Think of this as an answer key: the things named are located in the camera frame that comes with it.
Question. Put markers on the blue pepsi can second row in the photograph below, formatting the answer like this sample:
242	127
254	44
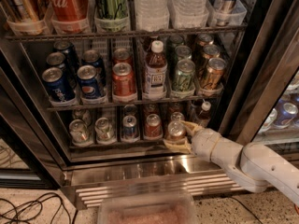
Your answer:
93	57

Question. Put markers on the silver green can bottom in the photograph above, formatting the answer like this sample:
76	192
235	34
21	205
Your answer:
104	129

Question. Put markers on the orange red soda can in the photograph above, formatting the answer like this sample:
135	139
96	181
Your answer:
123	79

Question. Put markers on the fridge glass door right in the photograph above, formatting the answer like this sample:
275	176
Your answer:
261	119

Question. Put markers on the blue silver can bottom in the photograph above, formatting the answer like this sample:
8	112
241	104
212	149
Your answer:
129	125

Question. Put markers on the tea bottle middle shelf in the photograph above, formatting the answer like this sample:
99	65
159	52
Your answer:
155	67

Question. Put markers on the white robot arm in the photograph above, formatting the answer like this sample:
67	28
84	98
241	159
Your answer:
253	166

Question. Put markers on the green can middle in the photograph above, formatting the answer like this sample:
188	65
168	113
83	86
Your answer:
182	52

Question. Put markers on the gold can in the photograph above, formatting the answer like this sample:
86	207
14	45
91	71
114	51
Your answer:
208	52
213	73

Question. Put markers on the blue can right fridge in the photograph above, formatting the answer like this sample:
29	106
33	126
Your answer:
287	111

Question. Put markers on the green bottle top shelf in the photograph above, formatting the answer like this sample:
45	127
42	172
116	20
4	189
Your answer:
113	14

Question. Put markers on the clear water bottle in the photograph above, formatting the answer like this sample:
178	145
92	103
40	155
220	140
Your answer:
188	13
151	15

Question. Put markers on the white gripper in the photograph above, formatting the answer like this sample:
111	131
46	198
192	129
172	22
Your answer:
202	144

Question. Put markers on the blue pepsi can front left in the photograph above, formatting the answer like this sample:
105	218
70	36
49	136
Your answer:
57	85

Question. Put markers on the red coca cola bottle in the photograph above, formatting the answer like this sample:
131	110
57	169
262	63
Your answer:
70	12

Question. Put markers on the gold can middle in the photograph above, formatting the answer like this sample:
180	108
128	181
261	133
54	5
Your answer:
208	52

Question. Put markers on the orange soda can behind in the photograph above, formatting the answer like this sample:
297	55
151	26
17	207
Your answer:
177	116

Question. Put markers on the gold bottle top left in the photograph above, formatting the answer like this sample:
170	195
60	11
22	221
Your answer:
27	17

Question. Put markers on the orange soda can front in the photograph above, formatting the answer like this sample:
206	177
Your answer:
175	131

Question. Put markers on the silver can bottom left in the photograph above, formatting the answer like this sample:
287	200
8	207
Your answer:
79	131

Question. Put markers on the gold can front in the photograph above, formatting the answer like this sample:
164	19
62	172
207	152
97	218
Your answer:
213	73

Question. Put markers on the blue pepsi can middle left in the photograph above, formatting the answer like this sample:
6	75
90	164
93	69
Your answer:
58	59

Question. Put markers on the green can front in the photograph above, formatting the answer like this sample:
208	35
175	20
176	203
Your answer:
183	77

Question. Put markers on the red soda can bottom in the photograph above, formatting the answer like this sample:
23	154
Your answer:
153	126

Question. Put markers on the blue pepsi can rear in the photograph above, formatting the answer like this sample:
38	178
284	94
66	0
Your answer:
68	49

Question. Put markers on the clear plastic bin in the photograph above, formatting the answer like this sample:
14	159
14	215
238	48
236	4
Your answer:
154	208

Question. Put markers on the tea bottle shelf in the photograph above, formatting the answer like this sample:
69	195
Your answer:
202	114
155	67

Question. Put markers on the orange red can rear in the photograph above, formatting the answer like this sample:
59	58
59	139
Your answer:
122	55

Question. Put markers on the tea bottle bottom shelf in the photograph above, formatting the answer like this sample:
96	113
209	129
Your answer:
202	114

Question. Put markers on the blue pepsi can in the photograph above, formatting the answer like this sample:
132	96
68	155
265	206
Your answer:
68	49
87	80
57	85
58	59

